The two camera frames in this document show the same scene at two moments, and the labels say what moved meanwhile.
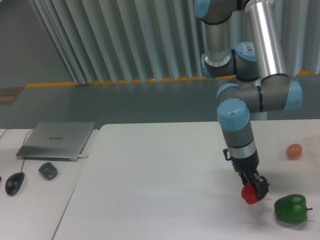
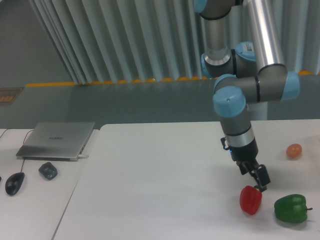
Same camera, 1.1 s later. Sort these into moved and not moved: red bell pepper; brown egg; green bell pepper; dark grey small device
Moved: red bell pepper
Not moved: green bell pepper; dark grey small device; brown egg
